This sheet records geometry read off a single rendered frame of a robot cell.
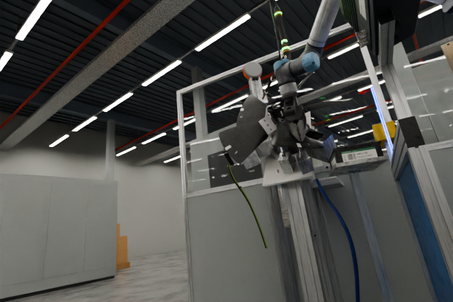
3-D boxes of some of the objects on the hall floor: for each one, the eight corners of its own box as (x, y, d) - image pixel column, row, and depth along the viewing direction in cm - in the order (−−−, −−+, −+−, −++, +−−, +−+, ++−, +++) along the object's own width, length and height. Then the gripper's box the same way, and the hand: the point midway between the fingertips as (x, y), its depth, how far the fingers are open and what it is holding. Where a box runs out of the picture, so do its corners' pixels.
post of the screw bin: (413, 417, 91) (349, 173, 117) (423, 417, 90) (356, 173, 117) (417, 424, 88) (350, 172, 114) (427, 424, 87) (357, 171, 114)
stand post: (320, 373, 124) (283, 171, 154) (342, 375, 120) (298, 168, 151) (318, 378, 120) (280, 170, 151) (340, 380, 116) (296, 166, 147)
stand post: (329, 351, 143) (287, 139, 182) (347, 352, 139) (300, 136, 178) (327, 355, 139) (285, 137, 178) (346, 356, 136) (298, 134, 174)
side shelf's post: (343, 336, 159) (311, 190, 187) (350, 336, 158) (317, 189, 186) (342, 339, 156) (310, 189, 184) (350, 339, 154) (316, 188, 182)
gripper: (301, 92, 126) (313, 137, 124) (282, 98, 130) (294, 142, 128) (298, 90, 118) (311, 139, 117) (278, 97, 122) (290, 144, 120)
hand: (300, 138), depth 120 cm, fingers closed
